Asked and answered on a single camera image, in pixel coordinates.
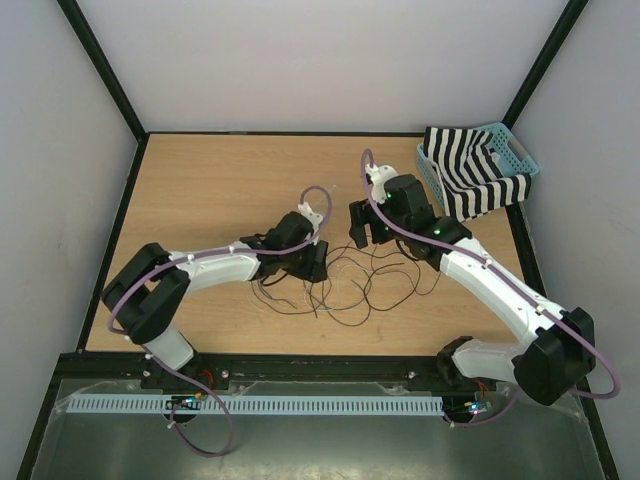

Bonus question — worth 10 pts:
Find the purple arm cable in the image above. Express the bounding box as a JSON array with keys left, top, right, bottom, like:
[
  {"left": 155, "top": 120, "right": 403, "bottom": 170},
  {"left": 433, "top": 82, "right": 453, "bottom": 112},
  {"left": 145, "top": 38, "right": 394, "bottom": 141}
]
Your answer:
[
  {"left": 108, "top": 185, "right": 334, "bottom": 457},
  {"left": 360, "top": 148, "right": 624, "bottom": 429}
]

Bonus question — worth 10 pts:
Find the light blue slotted cable duct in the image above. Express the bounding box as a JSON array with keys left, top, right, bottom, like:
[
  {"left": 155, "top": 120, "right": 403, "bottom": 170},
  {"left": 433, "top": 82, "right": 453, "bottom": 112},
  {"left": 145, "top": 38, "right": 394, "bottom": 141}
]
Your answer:
[{"left": 64, "top": 394, "right": 442, "bottom": 416}]

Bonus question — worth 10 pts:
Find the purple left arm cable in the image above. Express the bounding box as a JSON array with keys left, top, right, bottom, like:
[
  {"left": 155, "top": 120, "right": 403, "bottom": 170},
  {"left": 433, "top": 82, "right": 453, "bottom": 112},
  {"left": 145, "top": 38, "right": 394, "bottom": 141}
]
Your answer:
[{"left": 108, "top": 185, "right": 334, "bottom": 457}]

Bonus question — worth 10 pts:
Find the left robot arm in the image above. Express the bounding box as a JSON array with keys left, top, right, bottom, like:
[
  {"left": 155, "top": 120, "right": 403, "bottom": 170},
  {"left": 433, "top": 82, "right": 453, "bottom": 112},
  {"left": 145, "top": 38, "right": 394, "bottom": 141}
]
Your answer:
[{"left": 101, "top": 205, "right": 328, "bottom": 388}]

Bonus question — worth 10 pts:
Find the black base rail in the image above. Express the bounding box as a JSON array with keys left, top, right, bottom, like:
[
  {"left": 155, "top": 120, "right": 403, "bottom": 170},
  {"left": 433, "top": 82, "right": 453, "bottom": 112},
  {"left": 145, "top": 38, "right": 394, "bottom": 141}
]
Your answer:
[{"left": 139, "top": 353, "right": 499, "bottom": 394}]

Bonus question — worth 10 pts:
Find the black white striped cloth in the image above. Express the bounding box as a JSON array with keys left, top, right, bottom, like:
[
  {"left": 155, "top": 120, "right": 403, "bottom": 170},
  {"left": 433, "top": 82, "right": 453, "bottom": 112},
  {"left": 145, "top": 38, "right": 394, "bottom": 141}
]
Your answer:
[{"left": 422, "top": 127, "right": 534, "bottom": 222}]

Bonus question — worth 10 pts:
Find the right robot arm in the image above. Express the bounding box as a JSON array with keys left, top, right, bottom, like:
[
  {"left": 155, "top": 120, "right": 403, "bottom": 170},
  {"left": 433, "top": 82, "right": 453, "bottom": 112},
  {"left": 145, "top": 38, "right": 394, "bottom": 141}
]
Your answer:
[{"left": 349, "top": 167, "right": 596, "bottom": 406}]

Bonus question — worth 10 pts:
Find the black wire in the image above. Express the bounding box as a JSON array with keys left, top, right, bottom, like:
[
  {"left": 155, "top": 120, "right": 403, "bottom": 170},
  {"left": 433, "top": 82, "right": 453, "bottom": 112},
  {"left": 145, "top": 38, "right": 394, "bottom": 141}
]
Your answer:
[{"left": 304, "top": 244, "right": 426, "bottom": 321}]

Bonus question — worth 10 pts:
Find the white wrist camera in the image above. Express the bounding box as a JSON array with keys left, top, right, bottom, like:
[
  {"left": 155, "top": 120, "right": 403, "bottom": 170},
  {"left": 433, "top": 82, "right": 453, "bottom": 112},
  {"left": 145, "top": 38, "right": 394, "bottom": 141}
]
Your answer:
[
  {"left": 365, "top": 163, "right": 398, "bottom": 204},
  {"left": 297, "top": 201, "right": 324, "bottom": 233}
]

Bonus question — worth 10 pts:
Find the white wire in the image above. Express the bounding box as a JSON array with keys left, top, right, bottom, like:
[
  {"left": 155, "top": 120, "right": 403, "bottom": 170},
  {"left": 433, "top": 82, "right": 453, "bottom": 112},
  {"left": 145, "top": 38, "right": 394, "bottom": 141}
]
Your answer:
[{"left": 247, "top": 257, "right": 371, "bottom": 314}]

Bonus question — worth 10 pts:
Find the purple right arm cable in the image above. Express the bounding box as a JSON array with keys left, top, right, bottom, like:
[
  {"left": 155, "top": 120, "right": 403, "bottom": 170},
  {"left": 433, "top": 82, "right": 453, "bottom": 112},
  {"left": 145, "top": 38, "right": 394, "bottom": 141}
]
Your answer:
[{"left": 360, "top": 148, "right": 624, "bottom": 429}]

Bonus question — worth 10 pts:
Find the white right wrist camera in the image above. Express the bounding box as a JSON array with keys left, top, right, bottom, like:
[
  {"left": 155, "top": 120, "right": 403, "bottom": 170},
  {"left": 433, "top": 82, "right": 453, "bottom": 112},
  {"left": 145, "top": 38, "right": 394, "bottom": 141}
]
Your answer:
[{"left": 365, "top": 163, "right": 398, "bottom": 204}]

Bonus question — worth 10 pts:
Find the light blue perforated basket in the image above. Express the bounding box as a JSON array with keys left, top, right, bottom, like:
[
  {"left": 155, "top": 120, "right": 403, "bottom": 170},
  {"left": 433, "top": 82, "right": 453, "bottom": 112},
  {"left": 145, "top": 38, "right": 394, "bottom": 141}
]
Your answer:
[{"left": 416, "top": 122, "right": 539, "bottom": 207}]

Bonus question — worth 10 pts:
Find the black cage frame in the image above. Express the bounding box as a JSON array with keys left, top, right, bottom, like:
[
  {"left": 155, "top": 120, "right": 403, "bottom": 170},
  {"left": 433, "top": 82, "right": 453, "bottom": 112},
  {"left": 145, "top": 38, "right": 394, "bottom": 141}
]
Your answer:
[{"left": 0, "top": 0, "right": 640, "bottom": 480}]

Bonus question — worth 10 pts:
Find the grey wire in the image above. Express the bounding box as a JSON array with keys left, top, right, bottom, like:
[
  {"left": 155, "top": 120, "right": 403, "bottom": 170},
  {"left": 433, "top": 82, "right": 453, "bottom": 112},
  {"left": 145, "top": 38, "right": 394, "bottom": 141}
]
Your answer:
[{"left": 249, "top": 274, "right": 374, "bottom": 325}]

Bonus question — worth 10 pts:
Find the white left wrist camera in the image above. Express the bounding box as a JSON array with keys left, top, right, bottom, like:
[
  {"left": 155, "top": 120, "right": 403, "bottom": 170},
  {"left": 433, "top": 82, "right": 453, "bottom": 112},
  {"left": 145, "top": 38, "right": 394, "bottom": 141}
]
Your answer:
[{"left": 297, "top": 201, "right": 324, "bottom": 233}]

